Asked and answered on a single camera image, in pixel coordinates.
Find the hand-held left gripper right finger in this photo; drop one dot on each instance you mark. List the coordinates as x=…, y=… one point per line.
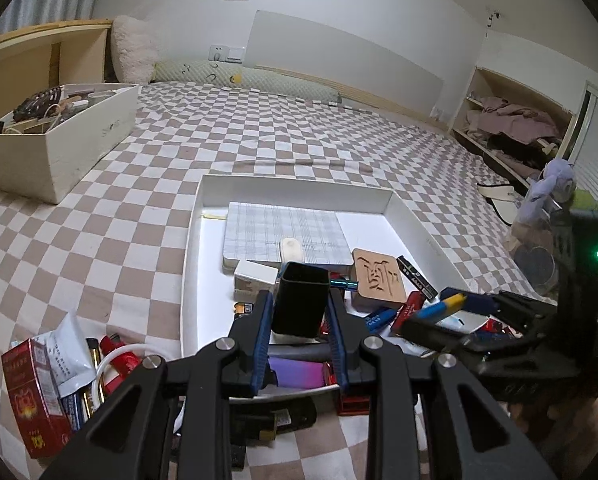
x=340, y=355

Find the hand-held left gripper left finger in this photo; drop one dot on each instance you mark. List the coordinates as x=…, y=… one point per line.
x=261, y=345

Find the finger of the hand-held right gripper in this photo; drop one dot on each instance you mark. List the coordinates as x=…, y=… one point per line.
x=481, y=302
x=429, y=330

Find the purple lighter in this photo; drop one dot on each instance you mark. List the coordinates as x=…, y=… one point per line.
x=299, y=372

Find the black rectangular case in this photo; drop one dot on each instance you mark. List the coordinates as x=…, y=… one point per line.
x=299, y=300

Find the white cardboard tray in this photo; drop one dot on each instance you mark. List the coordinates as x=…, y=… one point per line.
x=214, y=280

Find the white blue packet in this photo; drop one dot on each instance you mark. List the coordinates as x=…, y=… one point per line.
x=471, y=322

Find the black slim box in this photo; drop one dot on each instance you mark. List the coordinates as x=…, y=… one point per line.
x=416, y=277

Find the round black tin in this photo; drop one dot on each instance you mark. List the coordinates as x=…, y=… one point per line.
x=536, y=266

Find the white tan small box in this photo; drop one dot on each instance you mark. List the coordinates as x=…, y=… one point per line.
x=254, y=275

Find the carved wooden block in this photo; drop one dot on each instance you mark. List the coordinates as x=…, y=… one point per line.
x=379, y=277

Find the clear plastic bin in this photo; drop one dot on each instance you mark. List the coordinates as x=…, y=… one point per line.
x=534, y=240

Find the white black slipper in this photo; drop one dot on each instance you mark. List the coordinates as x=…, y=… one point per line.
x=499, y=197

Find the purple plush toy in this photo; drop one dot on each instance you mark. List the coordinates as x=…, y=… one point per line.
x=549, y=185

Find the pile of clothes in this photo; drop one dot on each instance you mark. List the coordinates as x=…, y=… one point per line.
x=514, y=122

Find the silver foil packet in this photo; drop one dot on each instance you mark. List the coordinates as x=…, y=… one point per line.
x=69, y=355

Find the red cigarette carton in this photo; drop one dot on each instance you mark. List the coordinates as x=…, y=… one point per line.
x=34, y=405

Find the long green pillow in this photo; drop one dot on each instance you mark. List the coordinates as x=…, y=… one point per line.
x=259, y=82

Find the white shoebox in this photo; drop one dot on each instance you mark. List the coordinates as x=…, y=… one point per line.
x=54, y=160

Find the fluffy white pillow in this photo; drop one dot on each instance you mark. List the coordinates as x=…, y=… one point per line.
x=134, y=50

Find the brown hair clip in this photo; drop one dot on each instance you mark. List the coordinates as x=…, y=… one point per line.
x=36, y=100

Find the wooden bedside shelf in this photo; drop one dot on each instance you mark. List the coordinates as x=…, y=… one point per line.
x=24, y=60

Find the white wall socket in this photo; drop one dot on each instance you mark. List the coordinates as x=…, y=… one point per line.
x=439, y=114

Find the wooden wall shelf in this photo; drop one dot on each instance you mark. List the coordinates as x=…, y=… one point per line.
x=471, y=85

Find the white wall switch plate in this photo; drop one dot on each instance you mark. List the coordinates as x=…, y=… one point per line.
x=226, y=54

